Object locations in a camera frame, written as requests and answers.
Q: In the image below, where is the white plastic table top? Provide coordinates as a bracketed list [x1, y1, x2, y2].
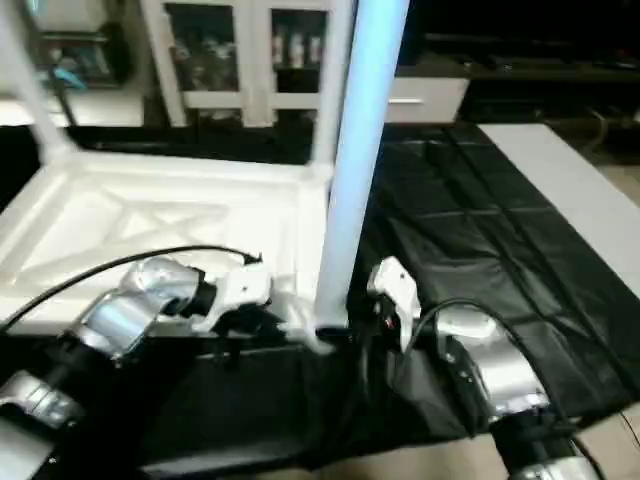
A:
[0, 150, 351, 357]

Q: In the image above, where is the white plastic table leg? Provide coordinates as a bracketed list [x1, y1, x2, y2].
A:
[312, 0, 411, 337]
[308, 0, 357, 181]
[0, 0, 81, 167]

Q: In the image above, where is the black work mat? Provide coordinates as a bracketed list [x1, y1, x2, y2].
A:
[0, 120, 640, 473]

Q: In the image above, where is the white drawer unit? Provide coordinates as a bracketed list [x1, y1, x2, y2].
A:
[384, 76, 471, 125]

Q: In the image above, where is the white glass door cabinet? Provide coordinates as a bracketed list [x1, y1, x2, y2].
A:
[140, 0, 351, 129]

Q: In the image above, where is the teal stand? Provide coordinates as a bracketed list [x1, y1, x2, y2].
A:
[50, 62, 91, 93]

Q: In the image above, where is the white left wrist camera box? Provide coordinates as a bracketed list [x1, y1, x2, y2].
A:
[192, 262, 273, 335]

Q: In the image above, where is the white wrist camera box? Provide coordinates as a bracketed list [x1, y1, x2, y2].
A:
[192, 262, 273, 335]
[367, 256, 421, 351]

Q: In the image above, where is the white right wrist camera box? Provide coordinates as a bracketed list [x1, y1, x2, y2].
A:
[367, 256, 421, 351]

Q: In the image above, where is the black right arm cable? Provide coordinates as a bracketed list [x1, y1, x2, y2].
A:
[384, 298, 561, 421]

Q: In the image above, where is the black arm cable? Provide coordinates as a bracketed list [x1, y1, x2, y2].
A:
[384, 298, 561, 421]
[0, 245, 265, 333]

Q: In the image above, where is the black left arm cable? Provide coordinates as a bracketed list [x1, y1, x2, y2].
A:
[0, 245, 265, 333]

